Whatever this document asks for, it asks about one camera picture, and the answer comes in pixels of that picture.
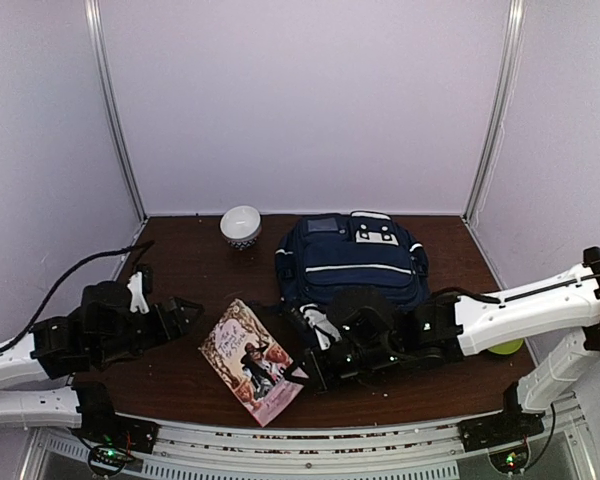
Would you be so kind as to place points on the right aluminium frame post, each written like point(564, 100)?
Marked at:
point(495, 127)

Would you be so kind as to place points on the left aluminium frame post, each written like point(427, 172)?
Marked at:
point(113, 119)

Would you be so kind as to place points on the navy blue student backpack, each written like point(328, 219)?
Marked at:
point(324, 254)

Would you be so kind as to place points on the aluminium frame post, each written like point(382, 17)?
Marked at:
point(113, 119)
point(495, 127)

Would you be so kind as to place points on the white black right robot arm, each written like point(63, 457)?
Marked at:
point(367, 333)

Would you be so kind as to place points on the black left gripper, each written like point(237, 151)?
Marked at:
point(175, 328)

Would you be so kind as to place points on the white patterned ceramic bowl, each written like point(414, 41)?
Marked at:
point(241, 226)

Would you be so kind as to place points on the front aluminium rail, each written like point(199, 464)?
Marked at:
point(426, 450)

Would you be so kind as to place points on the pink Shakespeare story book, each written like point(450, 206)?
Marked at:
point(250, 362)

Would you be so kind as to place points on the green plate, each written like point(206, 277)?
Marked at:
point(507, 348)

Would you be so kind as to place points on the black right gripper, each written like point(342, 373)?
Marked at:
point(319, 375)

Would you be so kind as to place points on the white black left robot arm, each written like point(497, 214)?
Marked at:
point(113, 324)

